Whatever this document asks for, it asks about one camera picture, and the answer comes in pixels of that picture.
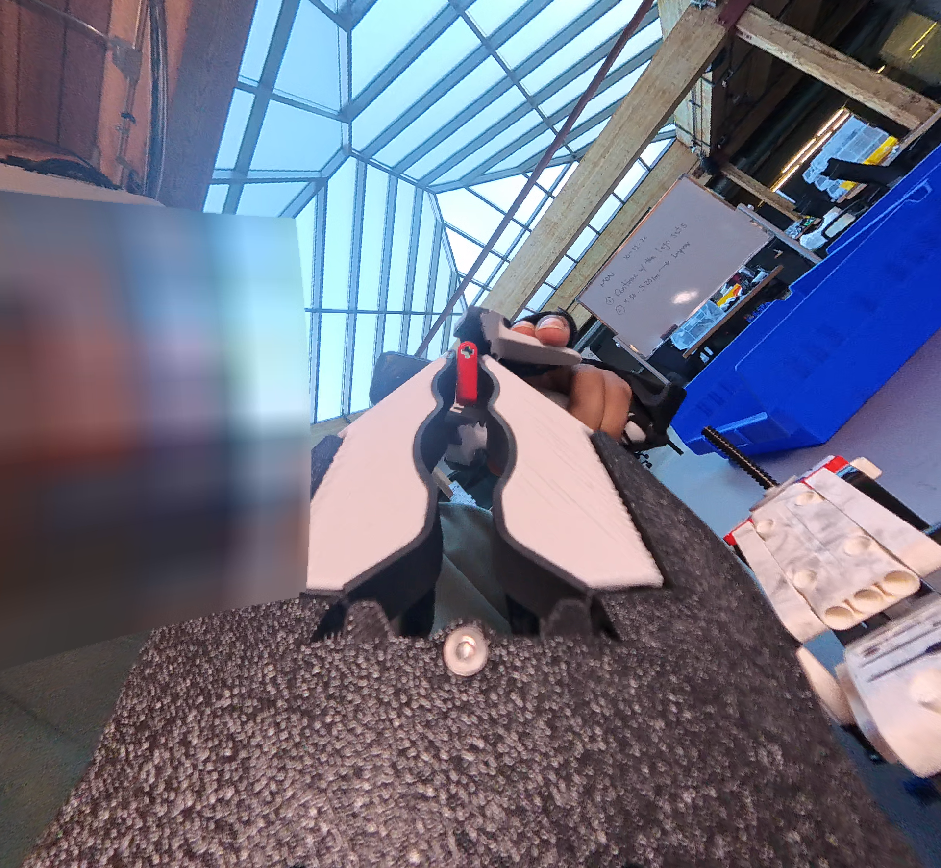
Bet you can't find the stack of clear storage boxes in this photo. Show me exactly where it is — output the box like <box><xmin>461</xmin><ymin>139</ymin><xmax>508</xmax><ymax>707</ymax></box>
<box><xmin>805</xmin><ymin>114</ymin><xmax>901</xmax><ymax>185</ymax></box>

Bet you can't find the small red brick beam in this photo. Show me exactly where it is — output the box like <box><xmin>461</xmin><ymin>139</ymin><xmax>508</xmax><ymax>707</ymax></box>
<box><xmin>456</xmin><ymin>341</ymin><xmax>482</xmax><ymax>413</ymax></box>

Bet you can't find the white toy truck model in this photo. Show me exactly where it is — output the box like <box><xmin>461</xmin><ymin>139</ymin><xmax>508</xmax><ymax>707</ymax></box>
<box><xmin>724</xmin><ymin>455</ymin><xmax>941</xmax><ymax>781</ymax></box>

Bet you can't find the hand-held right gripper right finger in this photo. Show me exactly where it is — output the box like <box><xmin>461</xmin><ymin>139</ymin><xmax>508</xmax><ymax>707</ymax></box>
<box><xmin>480</xmin><ymin>355</ymin><xmax>666</xmax><ymax>593</ymax></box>

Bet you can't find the wooden support post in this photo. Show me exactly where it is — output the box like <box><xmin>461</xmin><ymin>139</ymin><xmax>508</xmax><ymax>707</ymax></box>
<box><xmin>481</xmin><ymin>0</ymin><xmax>736</xmax><ymax>321</ymax></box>

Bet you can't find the person's left hand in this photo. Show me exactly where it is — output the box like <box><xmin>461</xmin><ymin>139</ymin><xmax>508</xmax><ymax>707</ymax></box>
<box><xmin>511</xmin><ymin>315</ymin><xmax>635</xmax><ymax>443</ymax></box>

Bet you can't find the black ribbed flexible hose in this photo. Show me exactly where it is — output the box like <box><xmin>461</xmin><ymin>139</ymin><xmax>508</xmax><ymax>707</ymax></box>
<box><xmin>702</xmin><ymin>425</ymin><xmax>780</xmax><ymax>490</ymax></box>

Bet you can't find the blue plastic bin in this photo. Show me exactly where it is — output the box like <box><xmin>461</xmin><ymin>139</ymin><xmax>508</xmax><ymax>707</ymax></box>
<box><xmin>672</xmin><ymin>148</ymin><xmax>941</xmax><ymax>457</ymax></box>

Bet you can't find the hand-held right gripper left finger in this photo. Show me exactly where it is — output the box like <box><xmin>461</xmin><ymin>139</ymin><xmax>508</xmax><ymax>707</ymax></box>
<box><xmin>305</xmin><ymin>355</ymin><xmax>451</xmax><ymax>595</ymax></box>

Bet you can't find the grey desk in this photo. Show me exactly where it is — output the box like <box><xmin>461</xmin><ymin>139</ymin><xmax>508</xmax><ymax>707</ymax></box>
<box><xmin>640</xmin><ymin>339</ymin><xmax>941</xmax><ymax>868</ymax></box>

